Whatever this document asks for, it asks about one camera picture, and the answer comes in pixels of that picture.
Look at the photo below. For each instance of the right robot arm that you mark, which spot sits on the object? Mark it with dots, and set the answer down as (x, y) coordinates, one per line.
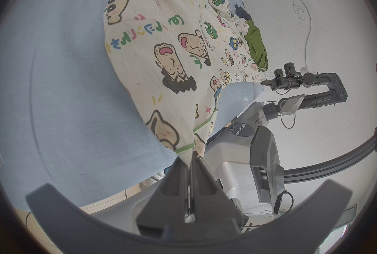
(327, 96)

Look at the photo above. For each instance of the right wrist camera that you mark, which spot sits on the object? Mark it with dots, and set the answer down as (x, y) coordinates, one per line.
(279, 73)

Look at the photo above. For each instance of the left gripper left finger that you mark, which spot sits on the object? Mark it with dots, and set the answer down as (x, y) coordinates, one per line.
(168, 202)

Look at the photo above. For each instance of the white printed pyjama top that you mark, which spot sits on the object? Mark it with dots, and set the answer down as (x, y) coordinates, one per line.
(153, 55)

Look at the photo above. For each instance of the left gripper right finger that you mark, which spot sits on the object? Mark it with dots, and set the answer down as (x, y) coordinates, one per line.
(212, 202)

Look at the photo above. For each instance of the dark blue garment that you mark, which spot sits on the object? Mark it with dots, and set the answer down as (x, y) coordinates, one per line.
(243, 13)

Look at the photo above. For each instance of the green shorts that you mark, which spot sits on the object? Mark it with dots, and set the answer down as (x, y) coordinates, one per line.
(256, 43)

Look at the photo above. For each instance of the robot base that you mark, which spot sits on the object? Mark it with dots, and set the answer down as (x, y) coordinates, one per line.
(247, 158)

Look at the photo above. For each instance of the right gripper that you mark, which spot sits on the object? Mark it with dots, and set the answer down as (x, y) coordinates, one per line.
(287, 84)

